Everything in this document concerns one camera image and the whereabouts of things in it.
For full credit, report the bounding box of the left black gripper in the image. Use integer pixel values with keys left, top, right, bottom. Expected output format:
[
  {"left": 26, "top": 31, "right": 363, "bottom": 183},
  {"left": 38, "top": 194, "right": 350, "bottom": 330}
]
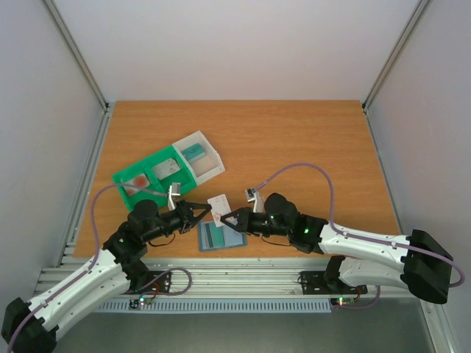
[{"left": 144, "top": 200, "right": 212, "bottom": 243}]

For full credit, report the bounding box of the blue card holder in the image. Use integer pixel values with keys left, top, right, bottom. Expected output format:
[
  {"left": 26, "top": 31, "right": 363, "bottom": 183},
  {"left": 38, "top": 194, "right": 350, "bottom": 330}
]
[{"left": 197, "top": 221, "right": 247, "bottom": 252}]

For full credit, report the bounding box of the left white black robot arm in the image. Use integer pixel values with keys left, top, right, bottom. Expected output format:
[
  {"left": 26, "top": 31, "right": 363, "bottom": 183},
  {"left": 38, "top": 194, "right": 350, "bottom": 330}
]
[{"left": 1, "top": 200, "right": 211, "bottom": 352}]

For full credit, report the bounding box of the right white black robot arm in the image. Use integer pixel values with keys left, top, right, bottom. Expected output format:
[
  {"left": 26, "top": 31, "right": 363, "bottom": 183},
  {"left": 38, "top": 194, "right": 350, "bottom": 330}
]
[{"left": 221, "top": 193, "right": 453, "bottom": 304}]

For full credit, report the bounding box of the striped card in holder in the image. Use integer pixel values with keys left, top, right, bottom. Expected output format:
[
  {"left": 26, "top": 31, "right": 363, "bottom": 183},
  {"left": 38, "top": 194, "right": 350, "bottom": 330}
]
[{"left": 202, "top": 222, "right": 224, "bottom": 249}]

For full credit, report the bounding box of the white card in middle compartment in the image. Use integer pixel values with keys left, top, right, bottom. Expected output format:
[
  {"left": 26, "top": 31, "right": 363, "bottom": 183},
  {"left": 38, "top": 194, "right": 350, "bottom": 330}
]
[{"left": 152, "top": 158, "right": 180, "bottom": 180}]

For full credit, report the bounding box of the red patterned card in bin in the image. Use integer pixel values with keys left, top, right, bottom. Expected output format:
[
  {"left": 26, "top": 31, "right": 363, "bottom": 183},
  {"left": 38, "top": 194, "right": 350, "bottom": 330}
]
[{"left": 124, "top": 174, "right": 150, "bottom": 196}]

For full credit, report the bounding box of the teal card stack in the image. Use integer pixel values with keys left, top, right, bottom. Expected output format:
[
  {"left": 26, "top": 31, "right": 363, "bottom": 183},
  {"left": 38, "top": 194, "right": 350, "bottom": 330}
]
[{"left": 181, "top": 143, "right": 206, "bottom": 163}]

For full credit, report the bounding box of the green plastic bin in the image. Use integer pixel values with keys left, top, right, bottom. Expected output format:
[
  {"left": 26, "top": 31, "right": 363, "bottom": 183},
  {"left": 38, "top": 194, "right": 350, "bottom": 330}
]
[{"left": 112, "top": 146, "right": 196, "bottom": 194}]

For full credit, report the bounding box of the white plastic bin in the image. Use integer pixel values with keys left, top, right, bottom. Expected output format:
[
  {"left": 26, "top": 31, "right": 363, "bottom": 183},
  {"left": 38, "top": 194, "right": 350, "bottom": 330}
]
[{"left": 172, "top": 131, "right": 225, "bottom": 185}]

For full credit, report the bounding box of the left small circuit board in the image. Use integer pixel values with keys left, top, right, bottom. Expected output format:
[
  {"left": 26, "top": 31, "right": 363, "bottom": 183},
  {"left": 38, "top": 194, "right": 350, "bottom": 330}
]
[{"left": 128, "top": 297, "right": 153, "bottom": 310}]

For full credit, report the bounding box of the small circuit board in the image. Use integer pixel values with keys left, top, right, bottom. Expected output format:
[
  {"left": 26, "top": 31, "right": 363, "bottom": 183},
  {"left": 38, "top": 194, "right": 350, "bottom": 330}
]
[
  {"left": 128, "top": 297, "right": 153, "bottom": 310},
  {"left": 330, "top": 296, "right": 357, "bottom": 307}
]

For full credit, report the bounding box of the right small circuit board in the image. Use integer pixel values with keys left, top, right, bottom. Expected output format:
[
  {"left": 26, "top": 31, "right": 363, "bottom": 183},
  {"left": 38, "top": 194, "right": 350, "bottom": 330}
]
[{"left": 330, "top": 296, "right": 357, "bottom": 307}]

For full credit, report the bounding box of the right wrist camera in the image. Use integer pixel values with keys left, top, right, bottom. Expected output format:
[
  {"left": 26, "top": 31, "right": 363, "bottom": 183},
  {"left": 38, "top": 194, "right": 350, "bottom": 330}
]
[{"left": 245, "top": 188, "right": 265, "bottom": 213}]

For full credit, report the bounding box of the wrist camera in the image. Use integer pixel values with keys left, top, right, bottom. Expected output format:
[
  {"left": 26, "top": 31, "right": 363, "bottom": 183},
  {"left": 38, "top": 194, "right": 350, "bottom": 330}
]
[
  {"left": 245, "top": 188, "right": 265, "bottom": 213},
  {"left": 167, "top": 182, "right": 181, "bottom": 211}
]

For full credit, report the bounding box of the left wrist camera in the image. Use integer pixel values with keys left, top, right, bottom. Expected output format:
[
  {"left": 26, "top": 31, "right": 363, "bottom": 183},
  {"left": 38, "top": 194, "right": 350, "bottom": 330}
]
[{"left": 167, "top": 182, "right": 181, "bottom": 211}]

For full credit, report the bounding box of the front aluminium rail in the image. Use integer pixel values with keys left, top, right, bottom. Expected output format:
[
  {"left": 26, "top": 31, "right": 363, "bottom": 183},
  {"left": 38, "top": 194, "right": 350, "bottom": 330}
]
[{"left": 33, "top": 257, "right": 439, "bottom": 299}]

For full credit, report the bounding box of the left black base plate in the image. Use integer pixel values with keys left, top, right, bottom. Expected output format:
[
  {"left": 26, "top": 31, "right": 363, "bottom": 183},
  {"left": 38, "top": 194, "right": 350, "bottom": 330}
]
[{"left": 125, "top": 271, "right": 171, "bottom": 295}]

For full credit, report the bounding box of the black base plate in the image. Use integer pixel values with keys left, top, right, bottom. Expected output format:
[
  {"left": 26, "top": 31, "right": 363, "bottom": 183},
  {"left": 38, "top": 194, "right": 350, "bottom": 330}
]
[
  {"left": 125, "top": 271, "right": 171, "bottom": 295},
  {"left": 297, "top": 271, "right": 368, "bottom": 295}
]

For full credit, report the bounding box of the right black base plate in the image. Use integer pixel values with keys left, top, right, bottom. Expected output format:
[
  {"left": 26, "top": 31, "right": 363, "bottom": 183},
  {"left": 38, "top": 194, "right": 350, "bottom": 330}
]
[{"left": 297, "top": 271, "right": 368, "bottom": 295}]

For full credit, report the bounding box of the grey slotted cable duct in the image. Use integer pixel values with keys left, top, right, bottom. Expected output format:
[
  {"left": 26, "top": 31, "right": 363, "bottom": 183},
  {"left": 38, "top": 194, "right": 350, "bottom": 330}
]
[{"left": 96, "top": 298, "right": 331, "bottom": 315}]

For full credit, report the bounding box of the right aluminium frame post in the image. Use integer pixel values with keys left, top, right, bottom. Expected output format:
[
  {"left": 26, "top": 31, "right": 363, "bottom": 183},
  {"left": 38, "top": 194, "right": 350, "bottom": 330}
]
[{"left": 361, "top": 0, "right": 433, "bottom": 115}]

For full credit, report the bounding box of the aluminium frame post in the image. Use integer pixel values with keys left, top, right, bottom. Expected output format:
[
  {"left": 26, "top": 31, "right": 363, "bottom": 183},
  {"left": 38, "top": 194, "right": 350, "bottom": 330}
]
[
  {"left": 40, "top": 0, "right": 109, "bottom": 113},
  {"left": 361, "top": 0, "right": 433, "bottom": 115}
]

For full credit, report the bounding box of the left aluminium frame post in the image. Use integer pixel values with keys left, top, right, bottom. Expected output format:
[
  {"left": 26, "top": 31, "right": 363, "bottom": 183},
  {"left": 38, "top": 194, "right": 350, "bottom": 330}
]
[{"left": 40, "top": 0, "right": 109, "bottom": 113}]

